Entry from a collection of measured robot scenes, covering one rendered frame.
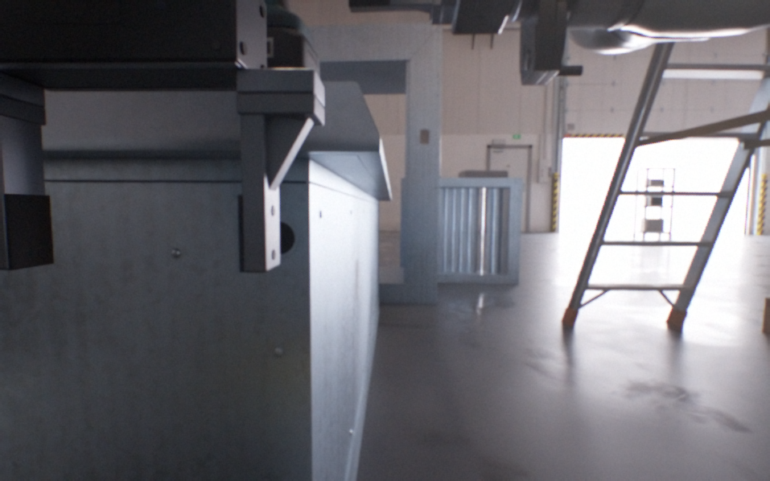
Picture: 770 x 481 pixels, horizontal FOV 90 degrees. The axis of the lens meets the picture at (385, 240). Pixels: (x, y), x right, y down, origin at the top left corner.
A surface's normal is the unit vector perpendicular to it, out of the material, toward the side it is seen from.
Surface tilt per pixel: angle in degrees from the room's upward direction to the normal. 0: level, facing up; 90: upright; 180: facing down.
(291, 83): 90
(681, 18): 163
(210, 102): 67
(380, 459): 0
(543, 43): 113
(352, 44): 90
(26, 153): 90
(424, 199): 90
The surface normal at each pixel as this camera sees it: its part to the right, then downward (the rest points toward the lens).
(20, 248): 1.00, 0.01
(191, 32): -0.01, 0.08
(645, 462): 0.01, -1.00
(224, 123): -0.02, -0.31
